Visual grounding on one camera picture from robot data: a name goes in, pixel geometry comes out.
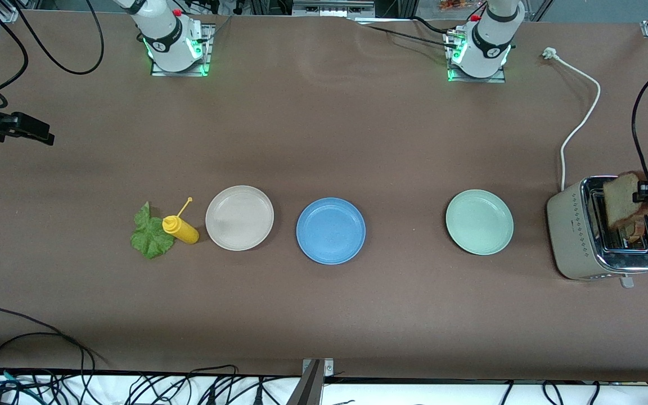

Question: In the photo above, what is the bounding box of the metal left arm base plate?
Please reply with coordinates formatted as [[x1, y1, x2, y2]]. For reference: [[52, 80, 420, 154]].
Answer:
[[445, 28, 508, 84]]

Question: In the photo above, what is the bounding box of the light green plate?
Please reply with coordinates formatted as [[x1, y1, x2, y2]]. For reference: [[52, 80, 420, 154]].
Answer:
[[445, 189, 515, 256]]

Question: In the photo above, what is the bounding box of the green lettuce leaf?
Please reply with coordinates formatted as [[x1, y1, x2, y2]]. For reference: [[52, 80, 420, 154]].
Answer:
[[130, 201, 177, 260]]

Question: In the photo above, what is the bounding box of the black base connector cable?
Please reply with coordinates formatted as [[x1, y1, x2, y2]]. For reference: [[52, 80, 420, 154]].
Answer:
[[352, 16, 462, 48]]

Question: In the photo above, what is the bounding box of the yellow squeeze bottle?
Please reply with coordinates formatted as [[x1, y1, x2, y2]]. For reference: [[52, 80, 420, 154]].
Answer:
[[161, 197, 200, 245]]

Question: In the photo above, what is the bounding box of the white toaster power cord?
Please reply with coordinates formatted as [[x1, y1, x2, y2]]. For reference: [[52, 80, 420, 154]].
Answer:
[[542, 47, 602, 192]]

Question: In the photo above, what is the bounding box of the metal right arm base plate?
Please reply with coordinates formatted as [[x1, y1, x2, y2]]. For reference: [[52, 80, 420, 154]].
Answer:
[[151, 24, 215, 77]]

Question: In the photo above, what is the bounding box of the beige chrome toaster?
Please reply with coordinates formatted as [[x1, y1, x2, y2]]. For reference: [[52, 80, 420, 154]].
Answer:
[[546, 175, 648, 289]]

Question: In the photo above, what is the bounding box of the grey metal frame block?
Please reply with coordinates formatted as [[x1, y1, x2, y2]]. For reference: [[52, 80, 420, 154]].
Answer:
[[292, 0, 376, 17]]

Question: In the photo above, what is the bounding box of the brown bread slice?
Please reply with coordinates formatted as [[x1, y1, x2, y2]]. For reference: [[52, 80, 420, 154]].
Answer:
[[623, 220, 647, 244], [602, 171, 648, 230]]

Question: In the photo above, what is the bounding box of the metal table edge bracket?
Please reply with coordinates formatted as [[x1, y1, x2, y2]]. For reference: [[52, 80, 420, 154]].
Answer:
[[286, 358, 335, 405]]

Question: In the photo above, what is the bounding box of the beige plate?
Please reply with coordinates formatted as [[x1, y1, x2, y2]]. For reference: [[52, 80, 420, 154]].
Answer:
[[205, 185, 275, 251]]

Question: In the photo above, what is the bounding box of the blue plate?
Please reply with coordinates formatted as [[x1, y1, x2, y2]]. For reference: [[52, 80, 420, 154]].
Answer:
[[296, 197, 367, 265]]

